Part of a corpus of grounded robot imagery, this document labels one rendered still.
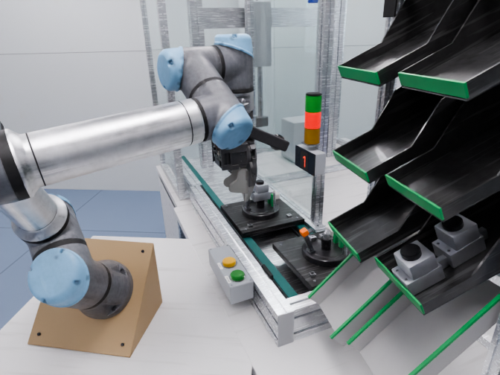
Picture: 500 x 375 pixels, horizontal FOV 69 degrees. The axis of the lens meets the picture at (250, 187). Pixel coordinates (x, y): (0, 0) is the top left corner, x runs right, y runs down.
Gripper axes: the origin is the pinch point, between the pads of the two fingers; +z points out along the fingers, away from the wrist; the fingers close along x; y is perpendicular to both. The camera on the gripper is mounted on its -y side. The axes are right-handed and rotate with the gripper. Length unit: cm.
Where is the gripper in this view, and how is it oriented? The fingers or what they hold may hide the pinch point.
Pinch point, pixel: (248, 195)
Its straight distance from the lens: 86.0
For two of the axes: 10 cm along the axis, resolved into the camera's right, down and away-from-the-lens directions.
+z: 0.3, 9.2, 3.9
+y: -9.2, 1.7, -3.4
